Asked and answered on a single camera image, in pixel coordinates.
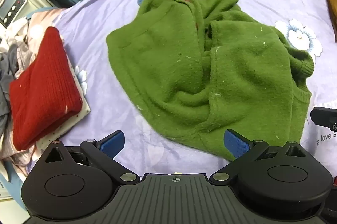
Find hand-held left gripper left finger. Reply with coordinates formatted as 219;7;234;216
39;130;140;185

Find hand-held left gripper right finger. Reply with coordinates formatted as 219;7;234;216
210;129;314;185

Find green knit sweater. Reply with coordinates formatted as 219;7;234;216
105;0;315;163

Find folded white dotted cloth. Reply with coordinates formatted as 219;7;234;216
34;53;91;151

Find folded red knit sweater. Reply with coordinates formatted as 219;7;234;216
9;27;83;151

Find grey cloth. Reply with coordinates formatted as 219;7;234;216
0;43;25;136

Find pink floral cloth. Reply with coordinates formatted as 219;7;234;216
4;8;65;61

